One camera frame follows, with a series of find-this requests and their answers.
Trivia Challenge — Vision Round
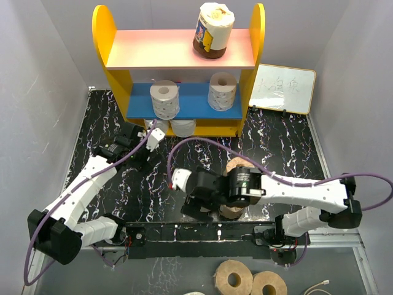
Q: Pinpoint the brown roll front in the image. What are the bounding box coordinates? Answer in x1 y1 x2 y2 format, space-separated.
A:
219 205 245 219

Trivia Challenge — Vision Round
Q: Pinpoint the brown roll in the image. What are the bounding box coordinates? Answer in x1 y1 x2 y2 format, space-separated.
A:
219 205 245 219
225 157 255 175

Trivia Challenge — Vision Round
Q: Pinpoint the brown roll back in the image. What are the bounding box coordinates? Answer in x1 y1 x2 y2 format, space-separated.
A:
225 157 255 175

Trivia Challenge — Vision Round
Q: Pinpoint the patterned white paper roll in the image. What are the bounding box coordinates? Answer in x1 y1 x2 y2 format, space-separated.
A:
208 72 237 111

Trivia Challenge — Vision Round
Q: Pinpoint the beige roll back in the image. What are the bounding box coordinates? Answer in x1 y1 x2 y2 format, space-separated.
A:
193 2 235 59

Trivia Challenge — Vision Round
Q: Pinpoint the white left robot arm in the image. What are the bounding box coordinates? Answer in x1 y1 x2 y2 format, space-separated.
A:
28 122 165 265

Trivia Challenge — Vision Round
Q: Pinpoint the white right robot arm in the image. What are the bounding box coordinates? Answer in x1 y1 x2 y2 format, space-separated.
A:
172 167 362 245

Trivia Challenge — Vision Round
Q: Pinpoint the yellow shelf with coloured boards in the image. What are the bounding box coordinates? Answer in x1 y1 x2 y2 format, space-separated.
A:
91 3 266 137

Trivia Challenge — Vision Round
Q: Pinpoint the tan roll on floor left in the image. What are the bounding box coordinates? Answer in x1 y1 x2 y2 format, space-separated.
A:
213 259 253 294

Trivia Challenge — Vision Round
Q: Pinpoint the tan roll on floor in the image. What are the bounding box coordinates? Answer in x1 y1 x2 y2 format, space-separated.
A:
251 271 288 295
213 259 253 294

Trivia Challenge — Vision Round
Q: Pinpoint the white roll at bottom edge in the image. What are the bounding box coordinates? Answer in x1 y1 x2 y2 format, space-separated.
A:
184 291 204 295

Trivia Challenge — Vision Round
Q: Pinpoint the tan roll on floor right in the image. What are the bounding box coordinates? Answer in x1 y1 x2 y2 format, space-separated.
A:
251 271 288 295

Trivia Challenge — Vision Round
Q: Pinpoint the small whiteboard with writing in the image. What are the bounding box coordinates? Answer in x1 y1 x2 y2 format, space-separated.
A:
249 64 316 115

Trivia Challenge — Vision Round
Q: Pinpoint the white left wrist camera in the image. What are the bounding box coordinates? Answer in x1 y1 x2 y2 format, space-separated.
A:
138 128 165 152

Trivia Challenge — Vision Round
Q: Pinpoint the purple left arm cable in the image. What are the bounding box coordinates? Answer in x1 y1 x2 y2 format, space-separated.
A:
23 119 159 286

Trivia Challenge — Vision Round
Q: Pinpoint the white cable on floor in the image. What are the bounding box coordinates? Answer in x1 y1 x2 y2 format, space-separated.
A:
303 279 331 295

